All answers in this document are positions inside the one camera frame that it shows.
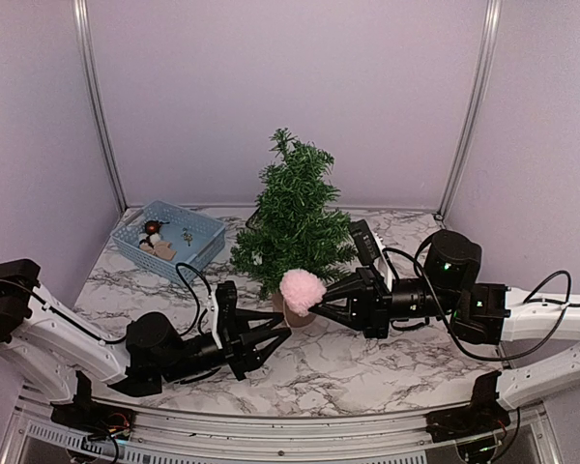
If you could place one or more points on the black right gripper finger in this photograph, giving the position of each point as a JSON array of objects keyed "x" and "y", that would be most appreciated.
[
  {"x": 338, "y": 295},
  {"x": 342, "y": 315}
]

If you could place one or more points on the left aluminium corner post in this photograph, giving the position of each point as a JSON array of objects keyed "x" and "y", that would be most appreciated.
[{"x": 86, "y": 49}]

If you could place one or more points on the dark red bauble ornament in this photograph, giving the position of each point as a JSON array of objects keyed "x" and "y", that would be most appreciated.
[{"x": 152, "y": 227}]

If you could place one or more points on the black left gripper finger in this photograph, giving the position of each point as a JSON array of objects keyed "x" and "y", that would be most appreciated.
[
  {"x": 253, "y": 325},
  {"x": 266, "y": 342}
]

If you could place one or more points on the white cotton boll sprig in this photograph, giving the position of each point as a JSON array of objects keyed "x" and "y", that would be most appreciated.
[{"x": 148, "y": 242}]

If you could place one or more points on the right aluminium corner post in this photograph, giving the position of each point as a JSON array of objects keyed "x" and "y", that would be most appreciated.
[{"x": 486, "y": 51}]

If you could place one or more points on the pink fluffy pompom ornament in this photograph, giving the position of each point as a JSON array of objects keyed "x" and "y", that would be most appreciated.
[{"x": 300, "y": 291}]

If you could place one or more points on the aluminium front rail frame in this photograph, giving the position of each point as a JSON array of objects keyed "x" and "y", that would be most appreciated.
[{"x": 174, "y": 436}]

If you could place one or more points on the beige burlap bow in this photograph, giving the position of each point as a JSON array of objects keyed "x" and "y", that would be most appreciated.
[{"x": 164, "y": 251}]

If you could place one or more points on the aluminium corner post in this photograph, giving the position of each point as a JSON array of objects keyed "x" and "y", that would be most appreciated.
[
  {"x": 86, "y": 49},
  {"x": 486, "y": 51}
]

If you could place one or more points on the light blue perforated plastic basket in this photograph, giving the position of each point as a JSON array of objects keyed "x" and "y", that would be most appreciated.
[{"x": 208, "y": 238}]

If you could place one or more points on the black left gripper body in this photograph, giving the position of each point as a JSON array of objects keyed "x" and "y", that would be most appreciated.
[{"x": 236, "y": 357}]

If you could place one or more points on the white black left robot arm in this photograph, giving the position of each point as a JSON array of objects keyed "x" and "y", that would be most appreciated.
[{"x": 62, "y": 354}]

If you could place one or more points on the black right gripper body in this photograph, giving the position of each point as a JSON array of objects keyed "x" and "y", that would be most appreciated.
[{"x": 380, "y": 306}]

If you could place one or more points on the small green christmas tree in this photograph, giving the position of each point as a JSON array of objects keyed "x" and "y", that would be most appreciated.
[{"x": 300, "y": 227}]

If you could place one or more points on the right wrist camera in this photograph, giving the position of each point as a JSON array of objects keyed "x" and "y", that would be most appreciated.
[{"x": 370, "y": 251}]

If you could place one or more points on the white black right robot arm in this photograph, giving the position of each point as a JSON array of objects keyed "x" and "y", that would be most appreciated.
[{"x": 488, "y": 322}]

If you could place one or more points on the gold berry sprig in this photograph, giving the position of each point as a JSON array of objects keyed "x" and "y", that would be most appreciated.
[{"x": 187, "y": 237}]

